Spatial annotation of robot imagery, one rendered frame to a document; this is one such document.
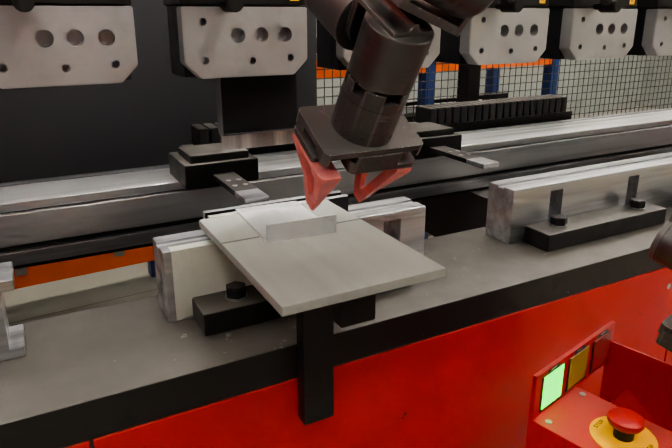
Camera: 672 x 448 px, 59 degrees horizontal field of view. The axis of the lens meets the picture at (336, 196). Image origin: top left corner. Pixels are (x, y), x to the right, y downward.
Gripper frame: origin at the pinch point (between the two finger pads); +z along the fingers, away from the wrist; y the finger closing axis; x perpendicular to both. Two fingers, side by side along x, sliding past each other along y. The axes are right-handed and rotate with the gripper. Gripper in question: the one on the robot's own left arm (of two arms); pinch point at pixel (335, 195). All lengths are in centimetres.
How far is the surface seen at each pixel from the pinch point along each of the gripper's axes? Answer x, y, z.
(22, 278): -118, 30, 161
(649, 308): 12, -65, 29
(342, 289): 8.8, 2.6, 3.0
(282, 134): -19.3, -3.7, 9.0
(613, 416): 26.3, -27.9, 14.6
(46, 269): -119, 22, 159
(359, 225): -3.4, -7.9, 10.3
